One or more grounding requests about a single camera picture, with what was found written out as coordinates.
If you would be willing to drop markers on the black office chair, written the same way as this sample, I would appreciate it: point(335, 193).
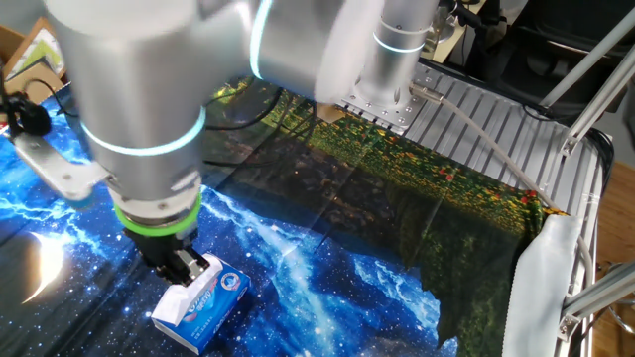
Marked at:
point(536, 59)

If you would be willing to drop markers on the white fabric sheet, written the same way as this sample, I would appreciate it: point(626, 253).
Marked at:
point(541, 287)

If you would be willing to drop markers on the aluminium frame strut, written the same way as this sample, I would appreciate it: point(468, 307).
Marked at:
point(595, 115)
point(605, 291)
point(588, 59)

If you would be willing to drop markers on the brown cardboard box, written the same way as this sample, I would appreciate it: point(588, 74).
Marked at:
point(30, 84)

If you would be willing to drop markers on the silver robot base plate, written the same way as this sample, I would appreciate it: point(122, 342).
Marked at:
point(397, 111)

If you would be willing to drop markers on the blue tissue pack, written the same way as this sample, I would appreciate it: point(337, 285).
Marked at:
point(218, 307)

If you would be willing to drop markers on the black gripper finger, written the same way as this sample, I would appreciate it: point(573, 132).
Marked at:
point(188, 265)
point(165, 275)

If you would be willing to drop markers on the white napkin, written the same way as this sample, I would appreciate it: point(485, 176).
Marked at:
point(173, 305)

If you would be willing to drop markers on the brown tape patch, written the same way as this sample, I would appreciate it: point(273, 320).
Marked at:
point(330, 114)

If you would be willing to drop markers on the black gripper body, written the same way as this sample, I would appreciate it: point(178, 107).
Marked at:
point(159, 250)

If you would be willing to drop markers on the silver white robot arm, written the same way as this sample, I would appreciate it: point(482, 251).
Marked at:
point(149, 99)

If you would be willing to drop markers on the galaxy landscape printed tablecloth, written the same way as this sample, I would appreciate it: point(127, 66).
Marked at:
point(347, 223)

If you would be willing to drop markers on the wooden picture frame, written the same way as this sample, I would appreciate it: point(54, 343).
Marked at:
point(37, 49)

